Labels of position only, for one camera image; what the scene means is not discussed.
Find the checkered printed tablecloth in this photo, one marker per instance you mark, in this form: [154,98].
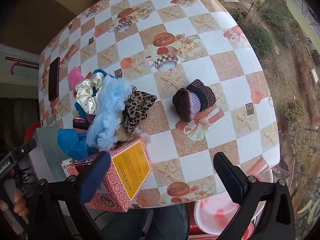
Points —
[200,42]

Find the white polka dot scrunchie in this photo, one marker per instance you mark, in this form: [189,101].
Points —
[87,95]

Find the light blue fluffy scrunchie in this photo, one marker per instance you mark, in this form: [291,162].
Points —
[110,110]

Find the leopard print scrunchie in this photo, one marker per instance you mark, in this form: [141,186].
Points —
[137,110]

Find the pink sponge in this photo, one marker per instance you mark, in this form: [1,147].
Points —
[74,78]

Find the white cabinet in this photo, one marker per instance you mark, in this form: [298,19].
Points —
[15,85]

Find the white plastic basin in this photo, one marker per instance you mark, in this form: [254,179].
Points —
[215,215]

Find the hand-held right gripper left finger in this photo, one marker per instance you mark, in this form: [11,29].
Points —
[94,180]

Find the person's left hand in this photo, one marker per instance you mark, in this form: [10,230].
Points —
[21,203]

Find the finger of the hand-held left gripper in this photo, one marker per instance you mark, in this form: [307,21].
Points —
[25,148]

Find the person's jeans leg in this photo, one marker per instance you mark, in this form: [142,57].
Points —
[150,222]

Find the red plastic stool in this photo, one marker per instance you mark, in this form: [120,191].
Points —
[31,130]

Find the black smartphone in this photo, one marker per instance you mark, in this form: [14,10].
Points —
[54,80]

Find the brown purple knitted band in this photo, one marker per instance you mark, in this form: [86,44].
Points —
[192,100]

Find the pink patterned cardboard box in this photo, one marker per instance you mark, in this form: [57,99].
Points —
[117,192]

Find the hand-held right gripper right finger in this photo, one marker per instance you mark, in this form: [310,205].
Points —
[228,177]

